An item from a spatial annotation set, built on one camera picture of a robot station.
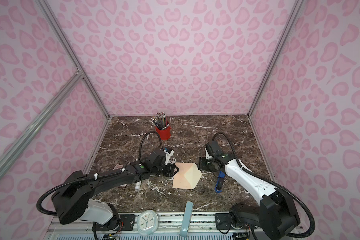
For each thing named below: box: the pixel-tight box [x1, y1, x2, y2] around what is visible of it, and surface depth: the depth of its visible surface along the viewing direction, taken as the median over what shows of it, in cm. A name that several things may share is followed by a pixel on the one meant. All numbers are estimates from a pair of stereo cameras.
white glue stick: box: [135, 181, 142, 190], surface depth 85 cm
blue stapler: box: [214, 170, 226, 193], surface depth 85 cm
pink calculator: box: [113, 164, 124, 171], surface depth 94 cm
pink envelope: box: [172, 162, 202, 190], surface depth 90 cm
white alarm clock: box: [136, 209, 159, 236], surface depth 72 cm
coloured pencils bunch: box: [150, 112, 170, 130], surface depth 99 cm
